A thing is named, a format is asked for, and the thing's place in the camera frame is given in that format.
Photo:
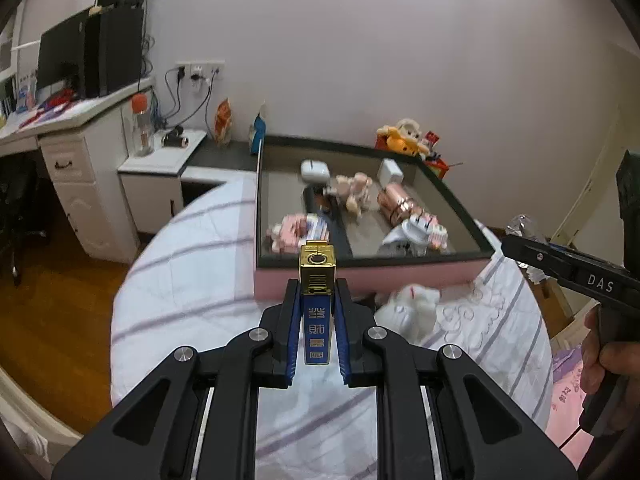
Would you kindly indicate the white square charger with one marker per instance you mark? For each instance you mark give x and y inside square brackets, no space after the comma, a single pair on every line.
[389,172]

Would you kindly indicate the white round plug adapter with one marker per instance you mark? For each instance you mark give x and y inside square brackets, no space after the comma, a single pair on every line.
[410,238]

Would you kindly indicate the white wall power strip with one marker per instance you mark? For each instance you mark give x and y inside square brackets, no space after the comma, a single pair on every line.
[208,69]

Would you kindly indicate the pink printed bedding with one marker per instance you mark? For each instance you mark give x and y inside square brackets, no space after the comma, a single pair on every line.
[566,405]

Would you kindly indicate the clear crystal bottle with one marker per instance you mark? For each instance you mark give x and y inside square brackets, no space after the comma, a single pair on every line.
[524,226]

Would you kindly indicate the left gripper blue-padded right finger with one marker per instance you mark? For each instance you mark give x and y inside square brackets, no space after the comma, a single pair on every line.
[439,415]

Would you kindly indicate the black office chair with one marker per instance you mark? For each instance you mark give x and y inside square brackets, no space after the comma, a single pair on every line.
[23,203]

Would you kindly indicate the pink donut block figure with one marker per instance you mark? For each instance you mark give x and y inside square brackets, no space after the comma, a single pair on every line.
[294,231]

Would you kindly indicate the person's right hand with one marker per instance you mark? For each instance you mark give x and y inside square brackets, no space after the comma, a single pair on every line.
[621,358]

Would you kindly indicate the orange snack bag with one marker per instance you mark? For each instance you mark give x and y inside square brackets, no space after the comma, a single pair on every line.
[223,123]

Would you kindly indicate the low white black cabinet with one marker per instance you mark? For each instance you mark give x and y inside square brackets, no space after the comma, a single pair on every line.
[159,185]

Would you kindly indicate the silver ball white plush toy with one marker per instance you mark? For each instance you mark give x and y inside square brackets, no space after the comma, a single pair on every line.
[410,312]

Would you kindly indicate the pink box with black rim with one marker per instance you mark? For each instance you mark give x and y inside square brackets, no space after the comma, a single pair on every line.
[361,258]

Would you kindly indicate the orange toy storage box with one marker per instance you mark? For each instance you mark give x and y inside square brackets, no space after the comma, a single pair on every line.
[434,162]

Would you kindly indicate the black textured comb case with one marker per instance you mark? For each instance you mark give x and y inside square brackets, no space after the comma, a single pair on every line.
[327,208]

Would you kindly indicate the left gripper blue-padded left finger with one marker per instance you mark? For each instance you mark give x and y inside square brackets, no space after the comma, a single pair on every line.
[194,401]

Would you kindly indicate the yellow white plush toy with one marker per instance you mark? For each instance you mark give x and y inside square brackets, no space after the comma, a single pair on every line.
[406,137]

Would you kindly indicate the bottle with orange cap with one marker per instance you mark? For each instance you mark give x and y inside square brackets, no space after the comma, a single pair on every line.
[142,130]

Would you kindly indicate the white desk with drawers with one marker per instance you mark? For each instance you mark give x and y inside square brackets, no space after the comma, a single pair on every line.
[82,148]

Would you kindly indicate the white earbuds case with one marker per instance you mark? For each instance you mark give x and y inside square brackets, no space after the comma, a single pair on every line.
[314,171]

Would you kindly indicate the black computer monitor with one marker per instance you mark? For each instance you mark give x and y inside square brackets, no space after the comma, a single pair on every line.
[64,55]

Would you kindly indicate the blue gold lighter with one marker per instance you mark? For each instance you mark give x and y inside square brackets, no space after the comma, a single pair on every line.
[317,265]

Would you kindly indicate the blue white snack bag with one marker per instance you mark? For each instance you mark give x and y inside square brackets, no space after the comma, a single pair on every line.
[258,130]

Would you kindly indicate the white striped quilted tablecloth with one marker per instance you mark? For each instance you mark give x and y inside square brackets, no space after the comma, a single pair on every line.
[193,287]

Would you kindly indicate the rose gold white cylinder bottle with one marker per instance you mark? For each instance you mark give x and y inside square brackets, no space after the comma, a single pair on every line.
[397,205]

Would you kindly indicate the pink-haired doll figurine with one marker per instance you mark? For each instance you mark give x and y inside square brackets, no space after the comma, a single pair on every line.
[353,193]

